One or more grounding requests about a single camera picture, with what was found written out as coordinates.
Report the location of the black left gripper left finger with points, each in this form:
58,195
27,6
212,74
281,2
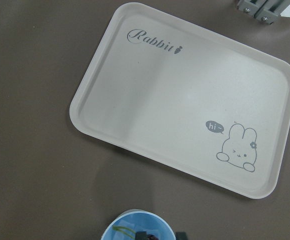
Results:
141,235

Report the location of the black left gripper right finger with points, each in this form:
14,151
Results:
180,235

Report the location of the dark red cherries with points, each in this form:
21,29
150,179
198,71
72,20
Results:
131,233

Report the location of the light blue plastic cup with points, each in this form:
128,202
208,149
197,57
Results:
139,220

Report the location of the beige rabbit tray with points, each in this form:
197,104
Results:
188,98

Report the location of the aluminium frame post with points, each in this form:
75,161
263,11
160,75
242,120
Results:
265,11

